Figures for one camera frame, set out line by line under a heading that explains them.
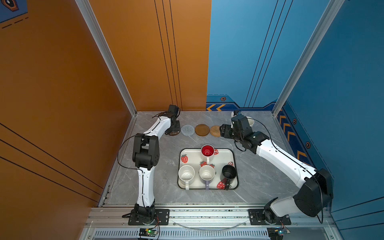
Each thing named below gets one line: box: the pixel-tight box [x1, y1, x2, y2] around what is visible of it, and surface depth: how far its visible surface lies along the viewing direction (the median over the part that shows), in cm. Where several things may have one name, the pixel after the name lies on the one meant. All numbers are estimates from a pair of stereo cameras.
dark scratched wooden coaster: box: [168, 130, 181, 136], surface depth 108 cm
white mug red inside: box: [200, 144, 215, 165], surface depth 91 cm
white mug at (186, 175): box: [178, 164, 195, 191], surface depth 82 cm
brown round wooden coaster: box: [194, 124, 210, 137], surface depth 111 cm
